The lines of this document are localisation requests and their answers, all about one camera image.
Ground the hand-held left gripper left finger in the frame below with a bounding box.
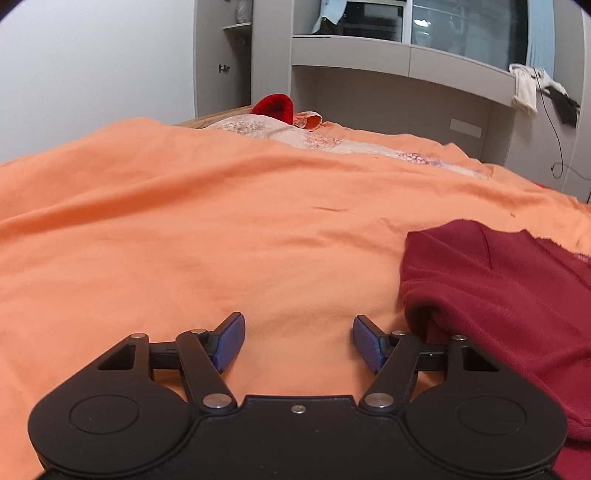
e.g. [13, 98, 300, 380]
[97, 312, 245, 414]

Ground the orange bed sheet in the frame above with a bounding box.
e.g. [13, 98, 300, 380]
[0, 117, 591, 480]

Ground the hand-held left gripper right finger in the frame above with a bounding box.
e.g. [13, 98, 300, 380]
[353, 315, 502, 414]

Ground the grey built-in cabinet unit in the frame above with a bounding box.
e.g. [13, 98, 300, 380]
[193, 0, 591, 204]

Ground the black cloth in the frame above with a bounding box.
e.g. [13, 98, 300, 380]
[545, 80, 581, 127]

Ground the white cloth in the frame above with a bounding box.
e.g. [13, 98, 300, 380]
[509, 64, 551, 115]

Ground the red plush hat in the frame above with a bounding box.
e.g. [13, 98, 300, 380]
[252, 93, 295, 124]

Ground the maroon sweatshirt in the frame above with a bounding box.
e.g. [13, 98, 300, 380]
[399, 219, 591, 480]

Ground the small orange cloth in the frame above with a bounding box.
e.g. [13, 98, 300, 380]
[292, 111, 323, 132]

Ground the glass window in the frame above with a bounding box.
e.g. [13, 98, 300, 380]
[318, 0, 532, 71]

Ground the white wall plate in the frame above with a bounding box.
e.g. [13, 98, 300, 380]
[450, 119, 483, 138]

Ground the wooden bed frame board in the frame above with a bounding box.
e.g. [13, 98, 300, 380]
[173, 105, 256, 131]

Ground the floral pink quilt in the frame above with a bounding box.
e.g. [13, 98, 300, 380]
[201, 114, 492, 179]

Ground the black charging cable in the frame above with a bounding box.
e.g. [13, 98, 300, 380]
[533, 68, 591, 180]

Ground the light blue curtain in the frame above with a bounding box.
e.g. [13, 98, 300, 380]
[311, 0, 348, 34]
[526, 0, 556, 75]

